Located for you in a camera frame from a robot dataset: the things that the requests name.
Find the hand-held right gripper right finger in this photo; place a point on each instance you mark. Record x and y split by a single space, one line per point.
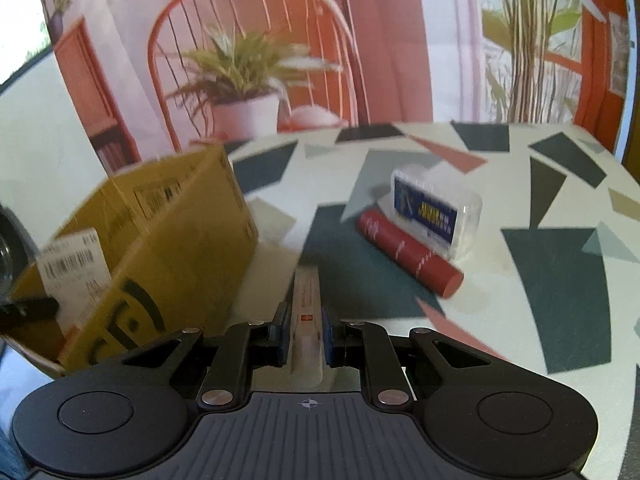
327 336

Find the white tube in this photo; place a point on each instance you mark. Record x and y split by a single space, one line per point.
306 300

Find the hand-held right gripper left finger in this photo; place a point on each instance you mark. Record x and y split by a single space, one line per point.
283 335

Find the wall poster with chair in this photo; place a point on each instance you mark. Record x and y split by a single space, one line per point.
400 35

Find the window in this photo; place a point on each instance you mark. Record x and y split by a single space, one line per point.
20 20

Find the grey washing machine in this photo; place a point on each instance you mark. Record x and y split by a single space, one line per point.
7 255

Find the cardboard box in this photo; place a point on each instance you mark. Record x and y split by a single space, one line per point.
190 240

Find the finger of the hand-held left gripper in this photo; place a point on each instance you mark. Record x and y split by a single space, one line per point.
27 310

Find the geometric patterned tablecloth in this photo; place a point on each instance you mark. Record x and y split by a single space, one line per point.
525 200

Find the clear plastic box blue label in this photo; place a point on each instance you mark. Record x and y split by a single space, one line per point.
440 210

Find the red tube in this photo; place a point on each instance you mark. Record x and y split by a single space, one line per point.
410 252

